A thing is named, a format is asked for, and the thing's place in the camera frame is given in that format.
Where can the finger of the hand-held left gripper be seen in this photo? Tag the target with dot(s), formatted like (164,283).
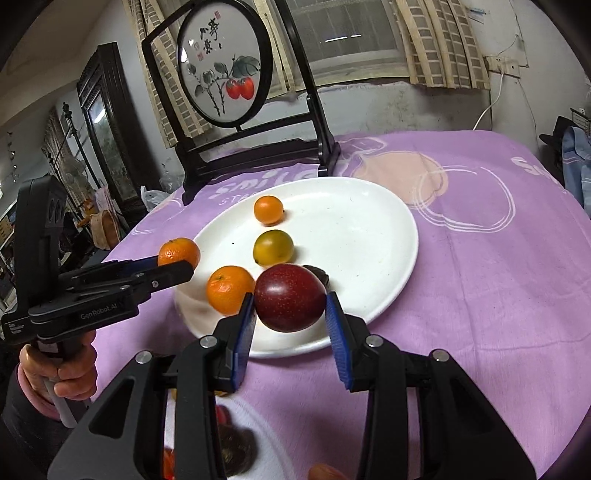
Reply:
(152,277)
(138,264)

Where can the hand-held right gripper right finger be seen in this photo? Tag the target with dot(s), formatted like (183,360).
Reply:
(336,344)

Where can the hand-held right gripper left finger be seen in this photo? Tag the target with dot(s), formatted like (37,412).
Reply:
(244,344)

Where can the orange tangerine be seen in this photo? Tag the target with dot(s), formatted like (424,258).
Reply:
(226,290)
(181,251)

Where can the dark red passion fruit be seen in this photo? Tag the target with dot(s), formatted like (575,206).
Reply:
(288,295)

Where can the large white plate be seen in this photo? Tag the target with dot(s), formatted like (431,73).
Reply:
(351,240)

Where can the person's left forearm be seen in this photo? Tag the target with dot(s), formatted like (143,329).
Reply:
(23,434)

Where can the person's left hand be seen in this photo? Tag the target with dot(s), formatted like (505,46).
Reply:
(76,369)

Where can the white plastic bag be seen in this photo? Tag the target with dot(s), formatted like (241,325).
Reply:
(154,197)

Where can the dark wrinkled passion fruit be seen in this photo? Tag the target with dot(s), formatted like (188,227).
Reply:
(321,276)
(238,450)

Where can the small red fruit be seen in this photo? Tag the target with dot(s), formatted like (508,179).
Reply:
(169,464)
(221,415)

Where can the small white plate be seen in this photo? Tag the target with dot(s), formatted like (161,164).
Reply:
(268,429)

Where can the green-yellow citrus fruit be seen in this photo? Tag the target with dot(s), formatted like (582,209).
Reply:
(273,247)

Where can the black coat stand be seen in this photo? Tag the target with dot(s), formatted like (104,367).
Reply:
(76,138)

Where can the orange fruit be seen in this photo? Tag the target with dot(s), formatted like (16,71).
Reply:
(327,473)

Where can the dark wooden cabinet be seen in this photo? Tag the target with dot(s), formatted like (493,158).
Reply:
(111,134)

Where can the small orange kumquat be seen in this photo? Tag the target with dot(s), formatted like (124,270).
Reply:
(268,210)

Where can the purple printed blanket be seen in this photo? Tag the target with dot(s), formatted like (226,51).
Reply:
(485,286)

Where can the bamboo blind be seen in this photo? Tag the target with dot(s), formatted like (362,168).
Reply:
(277,50)
(171,106)
(443,41)

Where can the round painted screen black stand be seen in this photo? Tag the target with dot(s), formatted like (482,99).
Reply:
(217,55)

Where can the blue cloth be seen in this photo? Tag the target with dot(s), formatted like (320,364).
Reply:
(577,166)

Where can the black hat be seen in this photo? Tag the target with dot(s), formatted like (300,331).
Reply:
(554,134)

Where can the window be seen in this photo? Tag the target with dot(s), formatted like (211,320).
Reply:
(346,37)

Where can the wall power outlet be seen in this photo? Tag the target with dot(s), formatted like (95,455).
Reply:
(505,62)

